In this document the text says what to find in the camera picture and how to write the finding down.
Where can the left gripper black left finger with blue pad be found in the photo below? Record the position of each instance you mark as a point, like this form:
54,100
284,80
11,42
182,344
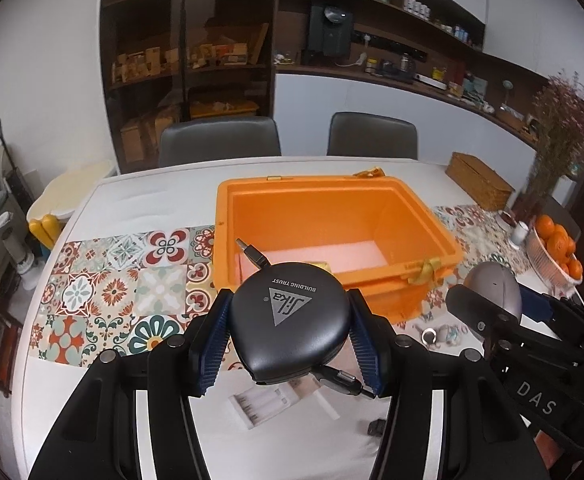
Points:
95,435

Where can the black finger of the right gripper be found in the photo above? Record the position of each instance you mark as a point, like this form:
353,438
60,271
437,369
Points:
487,320

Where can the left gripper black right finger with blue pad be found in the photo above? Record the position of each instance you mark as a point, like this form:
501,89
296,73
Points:
483,436

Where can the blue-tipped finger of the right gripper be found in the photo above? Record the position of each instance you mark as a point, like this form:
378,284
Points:
563,316

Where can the grey computer mouse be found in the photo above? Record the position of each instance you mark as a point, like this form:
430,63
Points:
498,284

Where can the black round Sika cable reel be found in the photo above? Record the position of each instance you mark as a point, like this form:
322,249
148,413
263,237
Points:
289,320

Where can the pink basket of oranges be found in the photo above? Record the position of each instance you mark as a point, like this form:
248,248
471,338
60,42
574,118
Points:
552,254

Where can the small white jar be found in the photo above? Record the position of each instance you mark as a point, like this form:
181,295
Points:
518,235

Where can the black rectangular device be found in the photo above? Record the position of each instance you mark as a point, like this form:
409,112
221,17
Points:
376,428

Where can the woven wicker box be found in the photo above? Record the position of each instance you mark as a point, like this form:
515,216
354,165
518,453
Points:
484,185

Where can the patterned tile table runner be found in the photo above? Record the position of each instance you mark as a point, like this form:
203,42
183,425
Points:
129,292

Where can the orange plastic storage box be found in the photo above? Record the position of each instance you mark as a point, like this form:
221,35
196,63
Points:
372,233

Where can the white battery charger with USB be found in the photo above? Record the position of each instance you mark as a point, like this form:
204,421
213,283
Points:
261,403

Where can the white floor fan heater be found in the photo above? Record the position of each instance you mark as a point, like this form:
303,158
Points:
21,255

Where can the dried flower bouquet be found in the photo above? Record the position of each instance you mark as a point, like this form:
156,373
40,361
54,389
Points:
559,113

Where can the grey dining chair right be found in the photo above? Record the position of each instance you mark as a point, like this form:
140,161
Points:
368,135

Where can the grey dining chair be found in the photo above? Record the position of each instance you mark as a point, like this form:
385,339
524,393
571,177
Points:
368,135
218,138

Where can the cream yellow-legged stool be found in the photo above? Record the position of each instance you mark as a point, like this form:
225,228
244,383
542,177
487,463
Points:
49,213

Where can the black upright vacuum cleaner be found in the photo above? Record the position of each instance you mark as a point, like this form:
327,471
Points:
14,179

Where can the grey dining chair left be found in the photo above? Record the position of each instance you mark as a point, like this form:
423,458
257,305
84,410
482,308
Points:
218,138

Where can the black coffee machine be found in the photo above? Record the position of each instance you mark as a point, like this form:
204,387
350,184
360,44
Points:
329,31

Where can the dark wooden shelf cabinet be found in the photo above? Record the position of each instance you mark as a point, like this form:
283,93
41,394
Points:
425,61

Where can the keychain with white figurine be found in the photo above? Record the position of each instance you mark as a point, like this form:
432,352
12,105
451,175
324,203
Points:
444,335

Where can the white USB wall adapter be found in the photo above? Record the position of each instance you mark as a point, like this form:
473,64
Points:
309,387

